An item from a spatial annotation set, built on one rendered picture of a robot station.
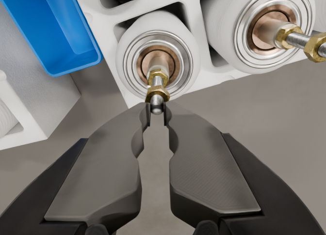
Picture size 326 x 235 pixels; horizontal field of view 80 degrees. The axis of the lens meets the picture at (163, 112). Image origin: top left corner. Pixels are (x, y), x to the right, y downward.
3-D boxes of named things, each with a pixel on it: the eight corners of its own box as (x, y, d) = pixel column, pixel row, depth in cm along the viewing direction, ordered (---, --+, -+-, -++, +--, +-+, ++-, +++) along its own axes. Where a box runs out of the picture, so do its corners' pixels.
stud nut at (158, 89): (140, 94, 15) (139, 99, 14) (156, 80, 14) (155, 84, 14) (158, 110, 16) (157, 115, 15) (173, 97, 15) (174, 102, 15)
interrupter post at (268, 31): (285, 29, 20) (306, 35, 17) (265, 47, 21) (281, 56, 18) (272, 11, 19) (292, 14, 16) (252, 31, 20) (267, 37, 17)
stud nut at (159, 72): (143, 76, 18) (143, 80, 18) (156, 64, 18) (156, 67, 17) (158, 90, 19) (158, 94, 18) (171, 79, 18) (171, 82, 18)
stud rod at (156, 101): (151, 71, 20) (146, 109, 13) (157, 65, 19) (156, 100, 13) (157, 78, 20) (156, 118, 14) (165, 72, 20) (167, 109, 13)
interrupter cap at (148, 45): (186, 20, 19) (186, 21, 19) (197, 88, 23) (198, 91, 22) (113, 39, 20) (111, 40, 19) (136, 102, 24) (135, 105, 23)
